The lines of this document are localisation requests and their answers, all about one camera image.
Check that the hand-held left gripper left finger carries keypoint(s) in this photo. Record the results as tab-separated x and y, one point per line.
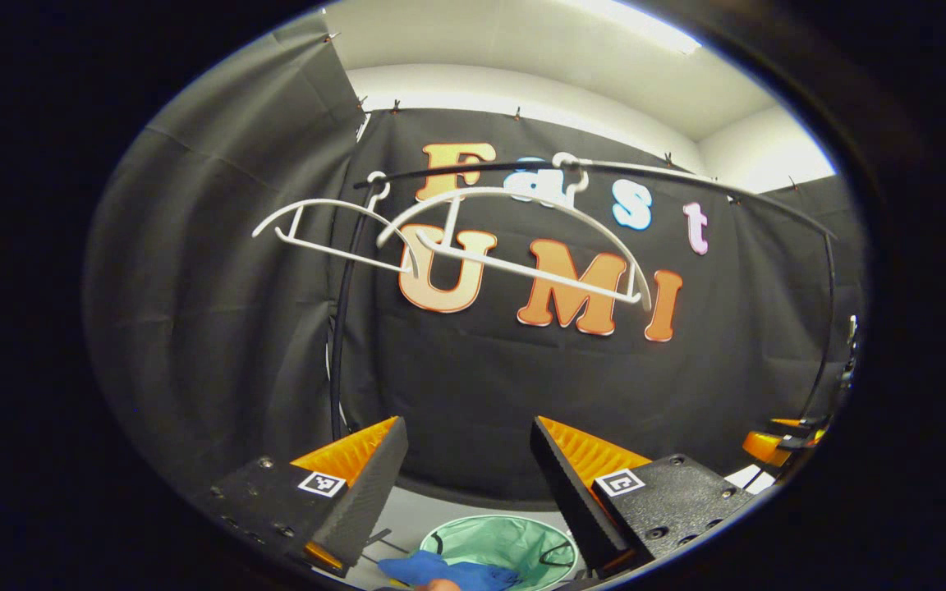
366	501

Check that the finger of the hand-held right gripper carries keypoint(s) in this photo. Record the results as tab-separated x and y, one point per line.
764	447
789	423

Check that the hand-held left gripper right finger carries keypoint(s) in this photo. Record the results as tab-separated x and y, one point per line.
571	509

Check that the green laundry hamper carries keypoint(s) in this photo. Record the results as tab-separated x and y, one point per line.
514	542

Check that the black clothes rack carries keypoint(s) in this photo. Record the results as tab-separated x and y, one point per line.
727	187

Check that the white clothes hanger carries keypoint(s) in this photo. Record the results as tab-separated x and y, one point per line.
522	193
317	203

